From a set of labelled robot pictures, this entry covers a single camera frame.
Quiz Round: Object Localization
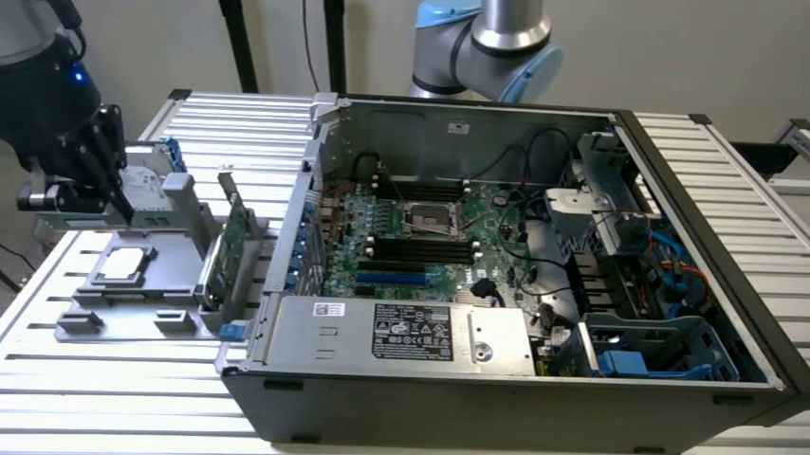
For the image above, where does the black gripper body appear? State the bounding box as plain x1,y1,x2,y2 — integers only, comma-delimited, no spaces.
0,28,106,173

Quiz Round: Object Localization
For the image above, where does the green RAM stick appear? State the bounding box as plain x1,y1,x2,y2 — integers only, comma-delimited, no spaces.
34,212,128,233

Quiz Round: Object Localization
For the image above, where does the black RAM slot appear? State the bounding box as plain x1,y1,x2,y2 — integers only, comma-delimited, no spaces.
369,241,476,251
379,193,469,203
380,183,467,192
371,235,476,245
367,253,476,264
368,247,476,257
380,178,467,188
380,189,468,198

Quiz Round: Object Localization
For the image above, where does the long blue expansion slot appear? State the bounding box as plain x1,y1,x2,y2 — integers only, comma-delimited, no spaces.
356,271,428,286

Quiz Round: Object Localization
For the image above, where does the hard disk with blue caddy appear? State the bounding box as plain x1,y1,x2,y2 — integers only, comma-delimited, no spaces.
117,136,189,225

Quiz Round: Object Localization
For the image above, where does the silver CPU chip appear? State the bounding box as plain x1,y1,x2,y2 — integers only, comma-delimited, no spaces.
102,246,152,280

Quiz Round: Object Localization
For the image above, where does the grey parts rack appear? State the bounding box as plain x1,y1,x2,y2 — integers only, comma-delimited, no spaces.
53,173,284,343

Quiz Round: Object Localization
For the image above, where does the black stand pole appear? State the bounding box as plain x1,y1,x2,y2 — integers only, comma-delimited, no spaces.
324,0,349,94
217,0,260,94

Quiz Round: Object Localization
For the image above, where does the green graphics card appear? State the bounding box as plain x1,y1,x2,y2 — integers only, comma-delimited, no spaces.
200,163,256,305

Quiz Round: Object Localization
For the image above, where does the CPU socket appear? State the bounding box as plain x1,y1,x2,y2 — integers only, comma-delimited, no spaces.
396,200,471,237

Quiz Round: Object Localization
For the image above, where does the silver power supply unit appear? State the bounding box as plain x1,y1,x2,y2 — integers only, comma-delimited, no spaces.
259,295,539,378

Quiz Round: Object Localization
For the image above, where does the green motherboard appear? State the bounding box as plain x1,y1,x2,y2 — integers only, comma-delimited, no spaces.
312,177,575,336

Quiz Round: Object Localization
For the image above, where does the black open PC case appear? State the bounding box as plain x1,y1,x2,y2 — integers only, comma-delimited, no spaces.
217,92,810,441

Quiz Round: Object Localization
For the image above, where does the metal disk bay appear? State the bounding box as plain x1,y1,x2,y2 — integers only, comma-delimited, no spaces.
573,131,663,255

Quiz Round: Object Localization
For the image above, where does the blue plastic drive cage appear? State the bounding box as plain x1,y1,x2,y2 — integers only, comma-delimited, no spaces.
577,311,743,381

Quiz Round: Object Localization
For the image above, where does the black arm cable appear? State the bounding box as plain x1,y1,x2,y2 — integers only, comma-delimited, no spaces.
52,0,88,59

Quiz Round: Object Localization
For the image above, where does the black floor cable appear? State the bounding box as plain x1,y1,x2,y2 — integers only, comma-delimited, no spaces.
0,243,28,291

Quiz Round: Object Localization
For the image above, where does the thin black hanging cable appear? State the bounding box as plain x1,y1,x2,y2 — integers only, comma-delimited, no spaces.
301,0,319,92

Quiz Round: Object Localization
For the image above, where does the black looped power cable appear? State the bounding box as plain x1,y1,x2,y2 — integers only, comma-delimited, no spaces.
473,143,529,185
351,151,381,182
527,126,577,191

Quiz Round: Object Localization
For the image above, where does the red wire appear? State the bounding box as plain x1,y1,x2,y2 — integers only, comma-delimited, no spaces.
592,209,660,238

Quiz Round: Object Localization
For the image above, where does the blue wire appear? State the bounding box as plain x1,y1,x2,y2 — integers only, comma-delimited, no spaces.
636,226,688,317

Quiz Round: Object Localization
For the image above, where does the orange wire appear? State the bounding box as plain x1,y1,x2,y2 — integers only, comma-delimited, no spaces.
656,258,711,307

